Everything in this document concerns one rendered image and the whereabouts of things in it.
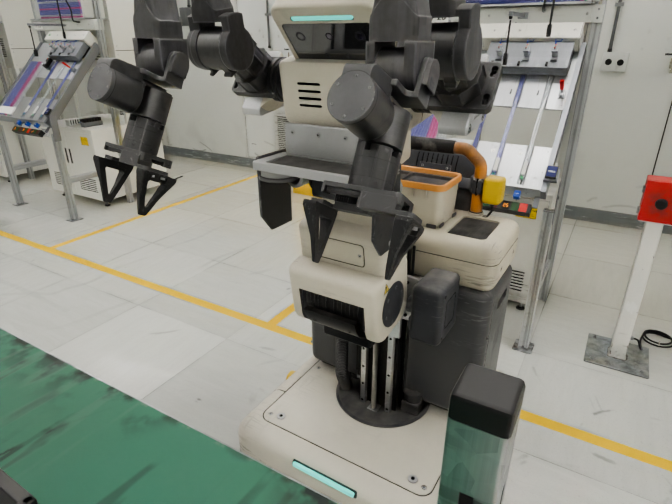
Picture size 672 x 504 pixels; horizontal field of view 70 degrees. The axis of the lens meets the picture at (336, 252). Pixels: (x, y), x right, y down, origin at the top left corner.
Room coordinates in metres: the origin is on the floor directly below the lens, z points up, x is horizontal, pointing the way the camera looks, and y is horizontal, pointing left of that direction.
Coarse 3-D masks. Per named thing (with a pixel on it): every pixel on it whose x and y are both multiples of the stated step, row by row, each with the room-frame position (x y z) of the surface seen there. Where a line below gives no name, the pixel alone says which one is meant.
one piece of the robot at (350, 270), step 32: (288, 64) 0.97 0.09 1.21; (320, 64) 0.94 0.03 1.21; (288, 96) 0.98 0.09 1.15; (320, 96) 0.94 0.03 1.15; (352, 224) 0.94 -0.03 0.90; (352, 256) 0.91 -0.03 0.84; (384, 256) 0.88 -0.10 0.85; (320, 288) 0.91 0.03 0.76; (352, 288) 0.86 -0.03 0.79; (384, 288) 0.87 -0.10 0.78; (384, 320) 0.87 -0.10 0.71
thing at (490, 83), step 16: (480, 64) 0.81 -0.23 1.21; (496, 64) 0.83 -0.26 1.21; (464, 80) 0.78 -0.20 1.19; (480, 80) 0.80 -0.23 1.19; (496, 80) 0.81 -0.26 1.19; (432, 96) 0.85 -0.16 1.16; (448, 96) 0.80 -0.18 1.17; (464, 96) 0.80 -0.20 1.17; (480, 96) 0.81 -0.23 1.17; (464, 112) 0.82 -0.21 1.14; (480, 112) 0.80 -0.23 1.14
